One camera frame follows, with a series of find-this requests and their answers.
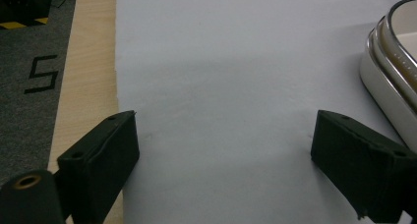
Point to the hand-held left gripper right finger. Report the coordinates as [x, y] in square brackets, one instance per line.
[360, 165]

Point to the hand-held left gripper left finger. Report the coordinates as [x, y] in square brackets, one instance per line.
[98, 165]

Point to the white tray with metal rim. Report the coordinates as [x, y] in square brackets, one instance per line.
[387, 96]

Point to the black stand base striped tape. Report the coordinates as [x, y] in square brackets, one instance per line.
[19, 4]

